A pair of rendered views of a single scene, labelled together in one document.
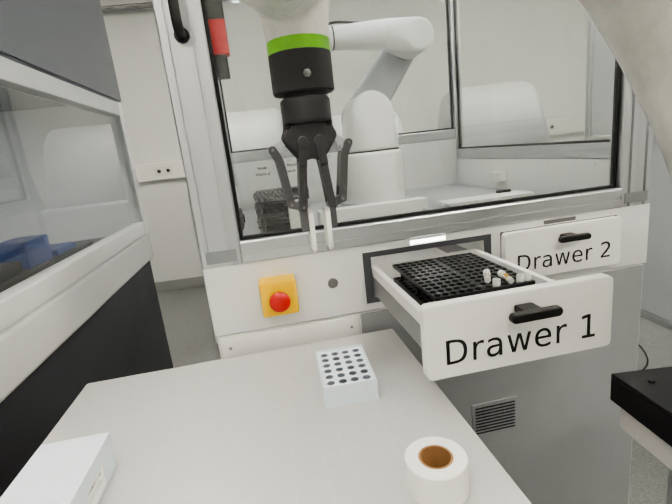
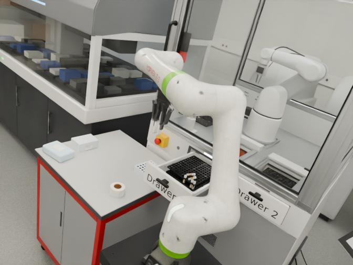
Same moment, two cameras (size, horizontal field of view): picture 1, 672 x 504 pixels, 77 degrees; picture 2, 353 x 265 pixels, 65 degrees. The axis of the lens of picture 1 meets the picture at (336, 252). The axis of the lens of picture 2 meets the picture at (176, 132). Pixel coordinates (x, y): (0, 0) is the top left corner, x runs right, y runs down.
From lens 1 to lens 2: 1.12 m
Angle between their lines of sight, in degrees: 43
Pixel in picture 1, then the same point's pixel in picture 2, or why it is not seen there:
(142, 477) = (96, 152)
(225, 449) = (110, 160)
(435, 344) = (146, 172)
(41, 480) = (82, 138)
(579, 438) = not seen: outside the picture
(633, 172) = (307, 194)
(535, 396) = (225, 244)
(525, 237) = (241, 182)
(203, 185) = not seen: hidden behind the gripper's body
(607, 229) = (279, 207)
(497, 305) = (161, 175)
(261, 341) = (155, 149)
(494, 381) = not seen: hidden behind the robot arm
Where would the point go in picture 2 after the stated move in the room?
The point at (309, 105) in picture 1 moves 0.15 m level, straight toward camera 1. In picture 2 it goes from (159, 95) to (134, 97)
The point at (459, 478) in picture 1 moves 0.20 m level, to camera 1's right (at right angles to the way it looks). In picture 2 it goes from (113, 191) to (136, 218)
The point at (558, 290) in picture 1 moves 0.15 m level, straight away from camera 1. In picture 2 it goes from (176, 184) to (207, 186)
